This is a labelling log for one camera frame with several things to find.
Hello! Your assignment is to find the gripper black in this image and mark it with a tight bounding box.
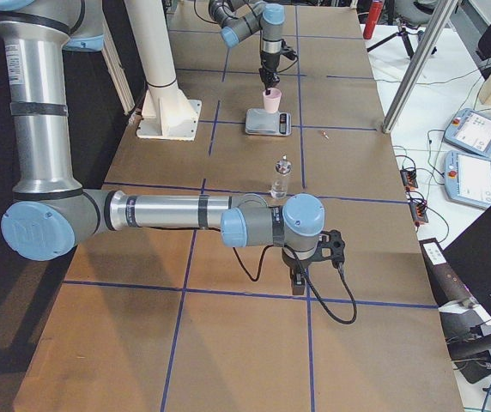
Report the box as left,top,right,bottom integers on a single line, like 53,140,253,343
258,50,281,95
282,248,312,295

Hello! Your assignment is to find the pink plastic cup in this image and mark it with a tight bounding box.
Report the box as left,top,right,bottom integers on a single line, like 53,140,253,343
263,88,282,114

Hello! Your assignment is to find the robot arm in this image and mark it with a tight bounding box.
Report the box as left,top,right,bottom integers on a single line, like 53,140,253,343
208,1,285,94
0,1,324,295

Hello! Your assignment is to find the grey digital kitchen scale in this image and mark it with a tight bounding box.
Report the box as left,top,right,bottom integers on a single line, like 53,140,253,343
245,108,291,136

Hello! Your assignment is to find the red fire extinguisher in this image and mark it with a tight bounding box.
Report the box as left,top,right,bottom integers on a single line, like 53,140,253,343
362,0,384,39

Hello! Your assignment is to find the lower orange connector box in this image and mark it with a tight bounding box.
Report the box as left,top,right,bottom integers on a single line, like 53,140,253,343
409,198,428,227

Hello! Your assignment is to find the orange connector box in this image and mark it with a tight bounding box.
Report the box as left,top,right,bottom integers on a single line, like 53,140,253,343
409,198,428,227
400,168,418,191

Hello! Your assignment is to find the black tripod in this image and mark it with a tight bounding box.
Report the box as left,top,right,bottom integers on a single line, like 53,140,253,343
367,25,425,59

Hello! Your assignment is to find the upper orange connector box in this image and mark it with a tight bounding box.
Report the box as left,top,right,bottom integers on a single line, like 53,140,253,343
400,168,418,191

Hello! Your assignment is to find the black box with white label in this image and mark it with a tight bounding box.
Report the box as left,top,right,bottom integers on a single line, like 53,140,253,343
419,238,478,309

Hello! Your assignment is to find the lower teach pendant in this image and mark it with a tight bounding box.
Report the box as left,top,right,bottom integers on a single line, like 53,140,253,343
444,150,491,209

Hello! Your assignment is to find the teach pendant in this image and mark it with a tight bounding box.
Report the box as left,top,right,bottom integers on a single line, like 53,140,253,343
444,150,491,209
443,108,491,157

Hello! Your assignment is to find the upper teach pendant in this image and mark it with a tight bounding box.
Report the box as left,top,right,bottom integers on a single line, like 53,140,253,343
443,108,491,157

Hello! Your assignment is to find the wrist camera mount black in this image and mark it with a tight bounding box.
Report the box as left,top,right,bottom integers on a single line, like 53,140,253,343
309,229,345,270
280,39,298,62

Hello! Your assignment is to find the wrist camera cable black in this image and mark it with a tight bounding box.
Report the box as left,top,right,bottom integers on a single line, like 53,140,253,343
230,245,357,324

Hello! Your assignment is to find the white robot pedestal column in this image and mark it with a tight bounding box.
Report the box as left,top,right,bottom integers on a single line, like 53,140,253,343
124,0,202,141

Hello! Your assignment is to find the aluminium frame post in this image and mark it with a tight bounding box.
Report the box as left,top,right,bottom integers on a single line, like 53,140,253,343
381,0,458,134

